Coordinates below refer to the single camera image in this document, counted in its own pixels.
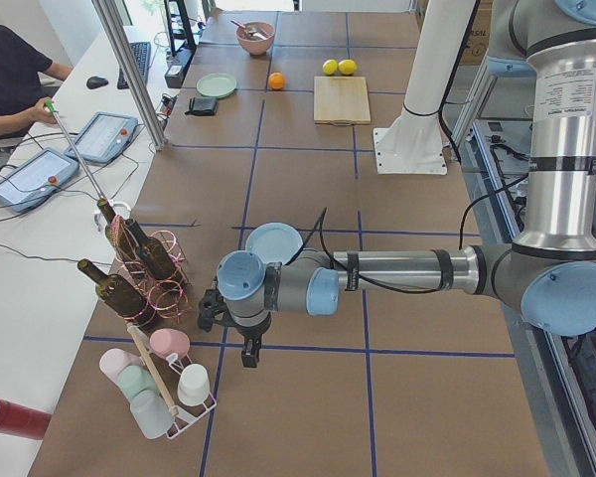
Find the front brown wine bottle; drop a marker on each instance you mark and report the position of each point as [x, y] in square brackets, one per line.
[121, 296]

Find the grey blue cup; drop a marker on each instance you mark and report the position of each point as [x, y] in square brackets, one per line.
[151, 414]

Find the person in black shirt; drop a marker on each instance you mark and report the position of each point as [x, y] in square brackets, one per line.
[22, 97]

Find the light green plate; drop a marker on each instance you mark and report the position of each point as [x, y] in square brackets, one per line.
[216, 85]

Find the red cylinder tube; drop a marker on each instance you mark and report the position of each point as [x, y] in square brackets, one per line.
[22, 421]

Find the metal rod green handle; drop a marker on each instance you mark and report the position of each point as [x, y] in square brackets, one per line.
[49, 106]

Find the right yellow lemon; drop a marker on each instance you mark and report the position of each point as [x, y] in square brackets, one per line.
[347, 67]

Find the light blue plate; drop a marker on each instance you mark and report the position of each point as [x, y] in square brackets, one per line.
[274, 242]

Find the pink cup on rack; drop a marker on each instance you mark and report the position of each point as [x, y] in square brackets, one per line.
[167, 341]

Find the left yellow lemon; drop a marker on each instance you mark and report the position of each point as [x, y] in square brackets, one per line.
[330, 67]

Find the white wire cup rack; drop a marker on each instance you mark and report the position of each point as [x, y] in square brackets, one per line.
[188, 415]

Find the pale pink cup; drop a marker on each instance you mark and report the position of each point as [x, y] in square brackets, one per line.
[113, 361]

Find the pink bowl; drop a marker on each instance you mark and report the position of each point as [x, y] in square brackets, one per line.
[255, 48]

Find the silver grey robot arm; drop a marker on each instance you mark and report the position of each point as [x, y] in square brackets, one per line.
[547, 272]

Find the wooden rack handle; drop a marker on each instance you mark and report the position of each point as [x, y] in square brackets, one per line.
[135, 334]

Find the near blue teach pendant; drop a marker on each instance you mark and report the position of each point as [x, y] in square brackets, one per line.
[32, 183]

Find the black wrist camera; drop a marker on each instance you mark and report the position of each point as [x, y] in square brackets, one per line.
[212, 309]

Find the cardboard box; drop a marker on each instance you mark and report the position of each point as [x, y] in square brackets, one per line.
[478, 40]

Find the aluminium frame post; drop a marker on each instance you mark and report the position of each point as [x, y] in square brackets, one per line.
[114, 30]

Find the far blue teach pendant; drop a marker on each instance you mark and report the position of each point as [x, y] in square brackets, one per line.
[105, 137]

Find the black computer mouse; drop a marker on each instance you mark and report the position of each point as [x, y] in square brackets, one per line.
[96, 82]

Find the white cup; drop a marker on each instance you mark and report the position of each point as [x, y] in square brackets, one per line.
[194, 385]

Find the mint green cup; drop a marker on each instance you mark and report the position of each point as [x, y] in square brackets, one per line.
[133, 380]

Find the black folded cloth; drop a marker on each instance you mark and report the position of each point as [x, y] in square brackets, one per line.
[202, 106]

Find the metal scoop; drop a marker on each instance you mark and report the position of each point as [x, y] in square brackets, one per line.
[257, 31]

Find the copper wire bottle rack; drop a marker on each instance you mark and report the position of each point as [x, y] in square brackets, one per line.
[169, 298]

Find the middle brown wine bottle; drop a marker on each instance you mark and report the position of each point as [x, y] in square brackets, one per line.
[153, 255]

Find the wooden cutting board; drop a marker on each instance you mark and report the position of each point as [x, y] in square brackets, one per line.
[341, 100]

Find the yellow lemon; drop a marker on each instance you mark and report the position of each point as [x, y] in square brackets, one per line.
[330, 67]
[347, 67]

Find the orange fruit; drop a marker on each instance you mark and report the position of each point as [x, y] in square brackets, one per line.
[276, 81]

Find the blue teach pendant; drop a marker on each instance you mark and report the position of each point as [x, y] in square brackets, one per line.
[32, 183]
[105, 137]

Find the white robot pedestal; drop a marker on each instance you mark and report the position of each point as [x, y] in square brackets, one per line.
[413, 143]

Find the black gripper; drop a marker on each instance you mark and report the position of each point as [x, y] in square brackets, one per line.
[251, 333]

